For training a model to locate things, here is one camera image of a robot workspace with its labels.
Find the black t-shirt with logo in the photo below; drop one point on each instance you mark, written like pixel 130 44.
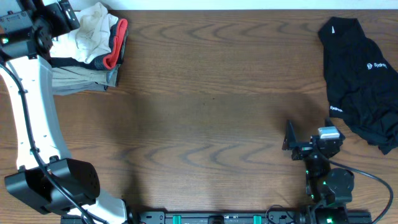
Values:
pixel 361 85

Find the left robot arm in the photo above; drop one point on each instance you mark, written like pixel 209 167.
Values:
pixel 48 179

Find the black shorts with orange waistband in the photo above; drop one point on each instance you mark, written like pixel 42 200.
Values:
pixel 108 61

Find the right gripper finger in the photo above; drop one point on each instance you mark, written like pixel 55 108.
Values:
pixel 290 141
pixel 328 122

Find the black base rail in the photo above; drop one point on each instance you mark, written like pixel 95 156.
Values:
pixel 273 216

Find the white printed t-shirt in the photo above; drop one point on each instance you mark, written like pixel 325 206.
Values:
pixel 90 40

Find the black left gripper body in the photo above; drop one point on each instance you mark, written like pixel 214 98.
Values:
pixel 55 22

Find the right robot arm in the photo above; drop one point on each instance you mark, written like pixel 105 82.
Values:
pixel 329 188

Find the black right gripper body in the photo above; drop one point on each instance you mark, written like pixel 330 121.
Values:
pixel 303 150

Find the folded khaki trousers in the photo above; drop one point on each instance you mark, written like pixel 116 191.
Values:
pixel 69 80

